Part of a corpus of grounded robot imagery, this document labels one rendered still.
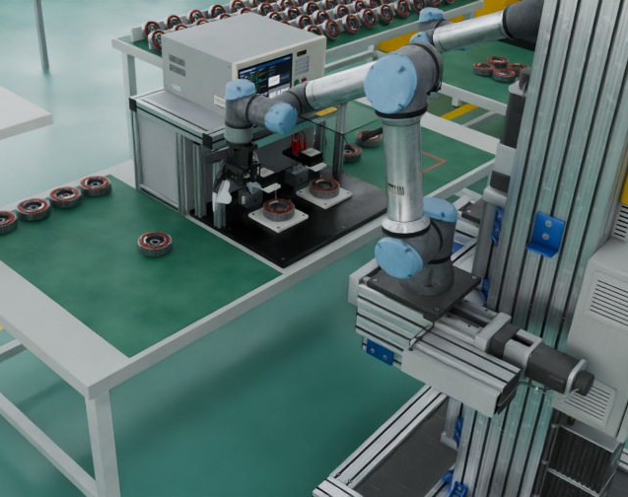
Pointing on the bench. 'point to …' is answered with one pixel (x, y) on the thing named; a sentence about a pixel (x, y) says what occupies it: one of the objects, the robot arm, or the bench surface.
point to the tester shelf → (182, 116)
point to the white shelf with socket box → (9, 114)
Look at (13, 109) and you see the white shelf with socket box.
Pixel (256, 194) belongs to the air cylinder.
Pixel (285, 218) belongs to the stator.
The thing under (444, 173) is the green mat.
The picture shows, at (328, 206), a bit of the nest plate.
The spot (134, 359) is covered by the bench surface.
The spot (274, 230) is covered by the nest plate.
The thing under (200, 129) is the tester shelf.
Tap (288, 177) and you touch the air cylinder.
